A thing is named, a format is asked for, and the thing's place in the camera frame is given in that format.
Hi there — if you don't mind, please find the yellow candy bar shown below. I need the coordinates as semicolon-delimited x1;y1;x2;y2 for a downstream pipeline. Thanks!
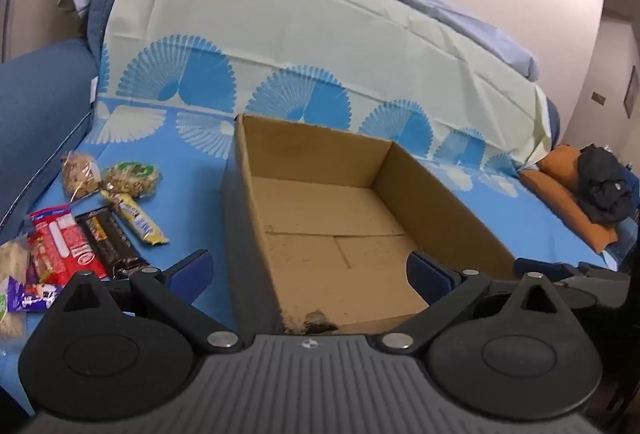
100;189;170;246

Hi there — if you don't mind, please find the small wall frame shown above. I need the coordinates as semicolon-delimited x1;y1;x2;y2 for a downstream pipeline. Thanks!
623;65;640;119

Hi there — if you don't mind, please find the black cloth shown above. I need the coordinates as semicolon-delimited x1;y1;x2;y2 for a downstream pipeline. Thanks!
577;144;636;225

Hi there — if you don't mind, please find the cream blue fan-print sheet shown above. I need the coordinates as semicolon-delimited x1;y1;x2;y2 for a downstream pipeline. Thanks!
0;0;618;365

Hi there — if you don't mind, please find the orange cushion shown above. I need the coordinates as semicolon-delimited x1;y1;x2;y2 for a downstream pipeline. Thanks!
517;166;621;255
539;143;587;195

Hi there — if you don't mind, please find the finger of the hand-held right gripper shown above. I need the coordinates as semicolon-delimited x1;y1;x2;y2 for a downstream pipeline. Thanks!
515;258;632;310

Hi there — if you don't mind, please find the purple chocolate bar packet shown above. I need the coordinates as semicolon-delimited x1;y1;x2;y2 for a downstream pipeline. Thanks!
7;278;65;314

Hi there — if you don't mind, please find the dark brown chocolate bar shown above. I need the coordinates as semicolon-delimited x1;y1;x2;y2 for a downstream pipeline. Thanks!
75;206;151;280

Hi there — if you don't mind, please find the cardboard box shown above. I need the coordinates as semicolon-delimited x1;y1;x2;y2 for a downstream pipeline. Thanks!
222;113;518;335

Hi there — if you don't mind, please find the clear bag of granola clusters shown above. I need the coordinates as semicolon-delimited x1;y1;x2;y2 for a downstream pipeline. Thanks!
61;152;103;201

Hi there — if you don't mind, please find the round cereal cake green label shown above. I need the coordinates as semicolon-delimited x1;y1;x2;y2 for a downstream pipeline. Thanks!
102;161;163;200

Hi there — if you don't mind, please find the pale rice cracker packet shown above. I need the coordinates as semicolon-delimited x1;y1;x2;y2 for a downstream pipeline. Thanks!
0;236;31;340

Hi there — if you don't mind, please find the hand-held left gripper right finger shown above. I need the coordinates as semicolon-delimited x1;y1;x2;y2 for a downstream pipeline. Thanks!
377;251;566;355

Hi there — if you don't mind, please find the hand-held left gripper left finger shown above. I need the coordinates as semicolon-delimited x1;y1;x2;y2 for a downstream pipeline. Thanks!
49;249;246;355

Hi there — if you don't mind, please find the large red wafer packet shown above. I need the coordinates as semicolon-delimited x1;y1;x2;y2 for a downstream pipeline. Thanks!
26;205;108;285

